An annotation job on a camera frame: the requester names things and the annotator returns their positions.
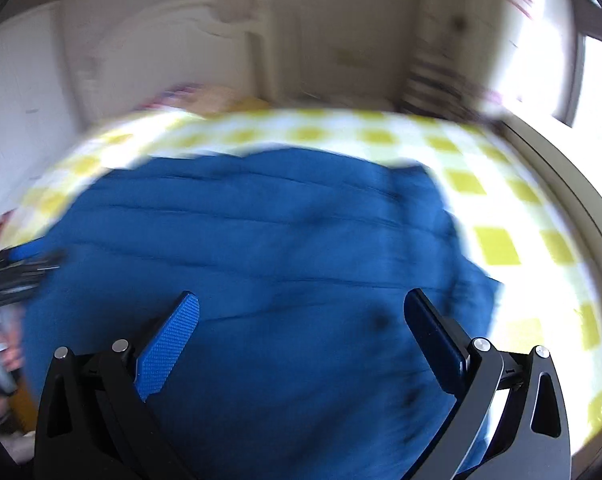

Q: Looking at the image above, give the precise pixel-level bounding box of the person's left hand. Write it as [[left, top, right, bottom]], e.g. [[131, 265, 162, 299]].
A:
[[0, 325, 26, 376]]

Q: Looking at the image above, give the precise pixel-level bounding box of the white bed headboard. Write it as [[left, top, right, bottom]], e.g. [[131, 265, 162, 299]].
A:
[[78, 0, 277, 128]]

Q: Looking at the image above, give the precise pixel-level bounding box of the bright window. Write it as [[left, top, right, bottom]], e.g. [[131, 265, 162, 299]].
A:
[[501, 0, 602, 133]]

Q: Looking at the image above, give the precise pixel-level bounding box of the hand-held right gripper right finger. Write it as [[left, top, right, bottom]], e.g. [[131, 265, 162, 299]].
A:
[[403, 288, 573, 480]]

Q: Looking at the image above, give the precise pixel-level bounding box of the yellow checked bed sheet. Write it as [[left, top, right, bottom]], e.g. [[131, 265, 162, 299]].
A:
[[0, 107, 602, 456]]

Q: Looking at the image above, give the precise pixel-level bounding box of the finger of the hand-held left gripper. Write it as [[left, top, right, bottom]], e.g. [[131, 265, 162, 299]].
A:
[[0, 240, 68, 317]]

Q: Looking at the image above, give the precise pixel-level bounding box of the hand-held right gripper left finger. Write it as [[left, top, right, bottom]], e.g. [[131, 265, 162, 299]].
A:
[[33, 291, 201, 480]]

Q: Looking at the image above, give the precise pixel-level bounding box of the blue padded jacket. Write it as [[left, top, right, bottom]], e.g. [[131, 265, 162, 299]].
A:
[[21, 146, 504, 480]]

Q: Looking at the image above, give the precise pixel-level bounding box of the patterned pillow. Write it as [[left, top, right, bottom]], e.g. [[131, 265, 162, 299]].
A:
[[143, 84, 262, 112]]

